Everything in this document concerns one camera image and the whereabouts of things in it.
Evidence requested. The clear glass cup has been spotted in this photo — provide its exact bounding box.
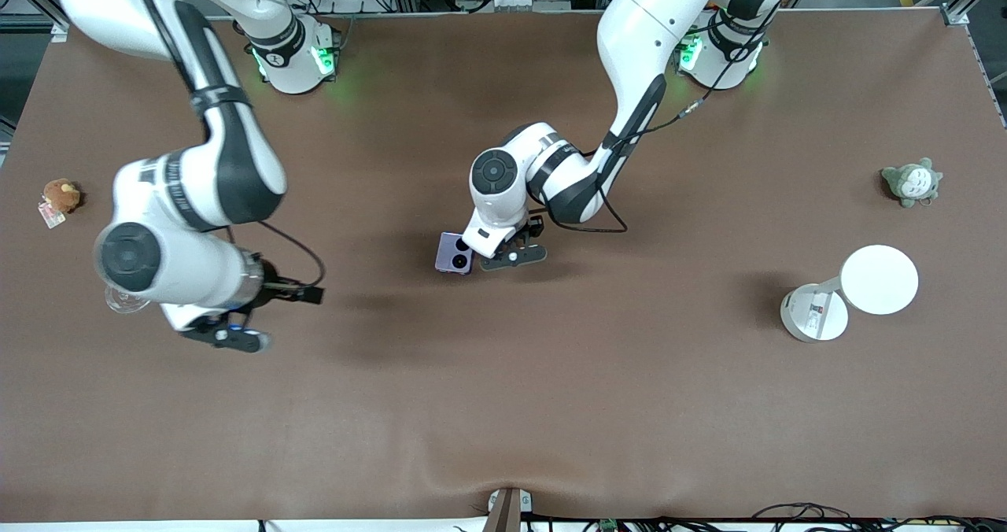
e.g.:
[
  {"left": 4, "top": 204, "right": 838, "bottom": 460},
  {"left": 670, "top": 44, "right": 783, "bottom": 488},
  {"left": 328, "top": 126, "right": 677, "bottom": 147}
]
[{"left": 105, "top": 284, "right": 151, "bottom": 315}]

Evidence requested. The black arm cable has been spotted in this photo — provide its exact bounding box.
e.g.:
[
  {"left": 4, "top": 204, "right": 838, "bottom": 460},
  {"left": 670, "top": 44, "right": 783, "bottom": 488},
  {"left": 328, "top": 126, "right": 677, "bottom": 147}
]
[
  {"left": 541, "top": 9, "right": 780, "bottom": 235},
  {"left": 256, "top": 219, "right": 327, "bottom": 285}
]

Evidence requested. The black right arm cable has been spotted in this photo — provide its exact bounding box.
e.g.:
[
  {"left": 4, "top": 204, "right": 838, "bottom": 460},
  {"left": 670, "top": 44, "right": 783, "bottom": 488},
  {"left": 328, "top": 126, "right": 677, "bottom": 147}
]
[{"left": 256, "top": 219, "right": 327, "bottom": 285}]

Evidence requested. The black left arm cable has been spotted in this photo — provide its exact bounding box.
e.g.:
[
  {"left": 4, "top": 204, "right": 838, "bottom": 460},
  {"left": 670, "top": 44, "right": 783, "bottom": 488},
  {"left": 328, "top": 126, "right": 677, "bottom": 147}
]
[{"left": 541, "top": 9, "right": 780, "bottom": 235}]

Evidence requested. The brown plush toy with tag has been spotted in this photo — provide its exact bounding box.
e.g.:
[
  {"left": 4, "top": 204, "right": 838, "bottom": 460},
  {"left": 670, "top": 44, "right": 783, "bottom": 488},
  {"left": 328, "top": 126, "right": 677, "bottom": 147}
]
[{"left": 38, "top": 178, "right": 83, "bottom": 230}]

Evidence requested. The black floor cable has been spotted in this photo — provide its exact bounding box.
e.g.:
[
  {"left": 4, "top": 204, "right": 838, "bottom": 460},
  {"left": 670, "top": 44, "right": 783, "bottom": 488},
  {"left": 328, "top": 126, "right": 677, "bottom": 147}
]
[{"left": 751, "top": 503, "right": 1007, "bottom": 532}]

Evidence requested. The lilac folding phone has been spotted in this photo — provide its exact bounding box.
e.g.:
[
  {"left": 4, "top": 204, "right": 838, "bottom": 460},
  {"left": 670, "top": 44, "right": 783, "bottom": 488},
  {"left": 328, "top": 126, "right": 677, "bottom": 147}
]
[{"left": 435, "top": 232, "right": 475, "bottom": 275}]

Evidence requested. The white round desk lamp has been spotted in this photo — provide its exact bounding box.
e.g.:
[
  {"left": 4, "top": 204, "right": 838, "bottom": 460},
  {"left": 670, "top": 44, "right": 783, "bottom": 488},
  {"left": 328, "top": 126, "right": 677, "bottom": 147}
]
[{"left": 780, "top": 245, "right": 920, "bottom": 343}]

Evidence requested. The metal table clamp bracket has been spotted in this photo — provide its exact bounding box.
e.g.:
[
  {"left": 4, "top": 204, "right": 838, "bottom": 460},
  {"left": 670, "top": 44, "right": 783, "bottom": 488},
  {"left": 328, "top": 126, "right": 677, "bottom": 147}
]
[{"left": 486, "top": 488, "right": 533, "bottom": 532}]

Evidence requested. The grey Totoro plush toy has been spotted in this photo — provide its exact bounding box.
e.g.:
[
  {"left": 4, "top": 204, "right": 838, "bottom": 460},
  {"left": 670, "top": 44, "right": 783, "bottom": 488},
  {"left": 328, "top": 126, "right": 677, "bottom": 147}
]
[{"left": 880, "top": 157, "right": 943, "bottom": 209}]

